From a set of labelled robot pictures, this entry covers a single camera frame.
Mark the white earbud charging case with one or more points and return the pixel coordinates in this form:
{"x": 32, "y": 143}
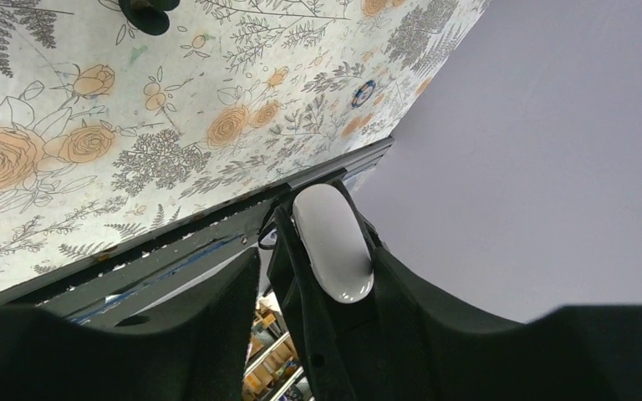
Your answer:
{"x": 331, "y": 235}

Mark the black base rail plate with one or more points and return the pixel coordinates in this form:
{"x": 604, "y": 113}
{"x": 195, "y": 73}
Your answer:
{"x": 111, "y": 286}

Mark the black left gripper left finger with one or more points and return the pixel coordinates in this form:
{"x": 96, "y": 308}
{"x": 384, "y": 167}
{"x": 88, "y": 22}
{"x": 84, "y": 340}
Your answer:
{"x": 191, "y": 347}

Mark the black oval earbud case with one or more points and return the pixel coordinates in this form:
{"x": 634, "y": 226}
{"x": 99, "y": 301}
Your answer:
{"x": 149, "y": 16}

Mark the floral patterned table mat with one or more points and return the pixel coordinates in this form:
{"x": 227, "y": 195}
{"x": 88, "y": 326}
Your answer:
{"x": 108, "y": 133}

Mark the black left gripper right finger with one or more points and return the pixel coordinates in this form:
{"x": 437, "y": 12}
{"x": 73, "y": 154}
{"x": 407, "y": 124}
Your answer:
{"x": 410, "y": 340}

